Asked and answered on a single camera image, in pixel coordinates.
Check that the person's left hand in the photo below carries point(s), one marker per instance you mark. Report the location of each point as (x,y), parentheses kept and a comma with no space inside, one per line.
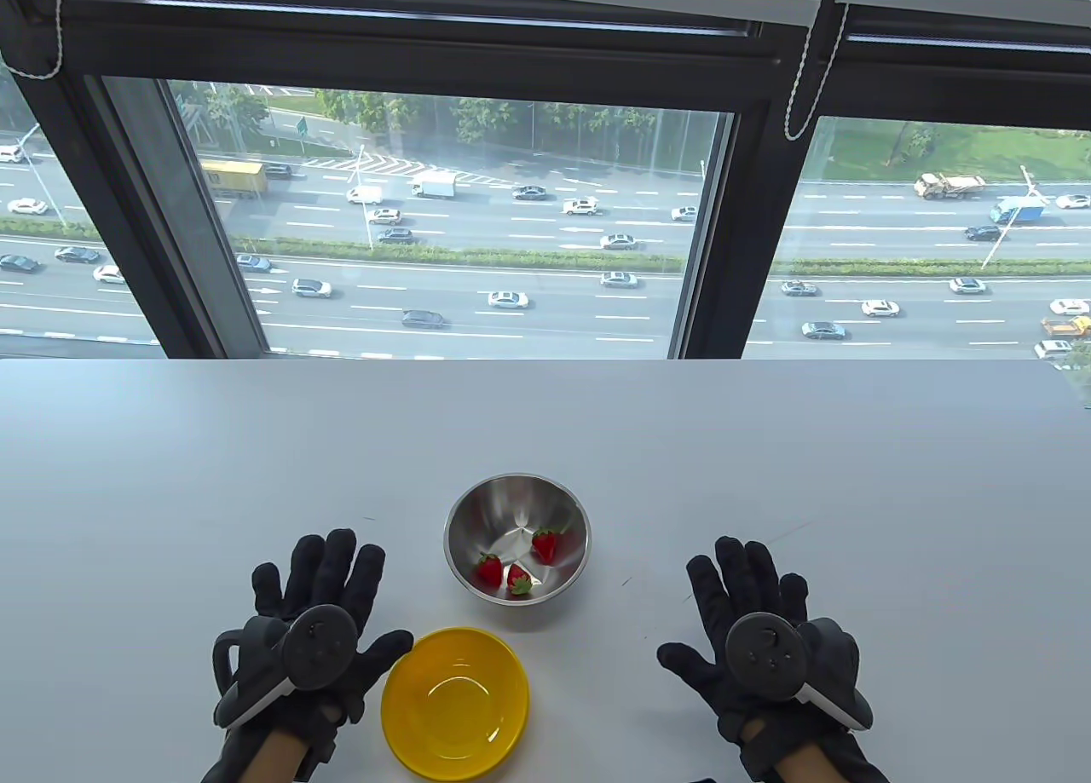
(328,570)

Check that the person's right hand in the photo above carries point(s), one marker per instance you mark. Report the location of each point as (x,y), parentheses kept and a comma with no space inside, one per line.
(748,572)

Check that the red strawberry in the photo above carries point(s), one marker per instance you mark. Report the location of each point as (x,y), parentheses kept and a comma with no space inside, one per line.
(490,572)
(519,580)
(545,546)

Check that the yellow plastic bowl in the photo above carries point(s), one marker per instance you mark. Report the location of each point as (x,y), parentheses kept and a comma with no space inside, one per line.
(456,706)

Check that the stainless steel mixing bowl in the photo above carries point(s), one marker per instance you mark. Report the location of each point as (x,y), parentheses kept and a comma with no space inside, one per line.
(511,510)

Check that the person's right forearm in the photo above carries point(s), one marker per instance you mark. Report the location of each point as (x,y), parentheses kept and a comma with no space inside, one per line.
(808,764)

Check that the person's left forearm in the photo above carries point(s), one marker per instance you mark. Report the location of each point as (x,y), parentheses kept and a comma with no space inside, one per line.
(274,756)

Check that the black right hand controller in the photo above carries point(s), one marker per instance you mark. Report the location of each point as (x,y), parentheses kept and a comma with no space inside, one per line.
(764,647)

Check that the black hand controller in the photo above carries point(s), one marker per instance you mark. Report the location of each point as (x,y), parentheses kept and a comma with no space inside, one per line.
(764,647)
(322,647)

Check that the black left hand controller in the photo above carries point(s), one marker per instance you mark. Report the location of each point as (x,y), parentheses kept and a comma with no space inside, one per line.
(322,647)

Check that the black window frame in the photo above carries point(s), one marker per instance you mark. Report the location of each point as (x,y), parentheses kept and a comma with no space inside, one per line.
(426,50)

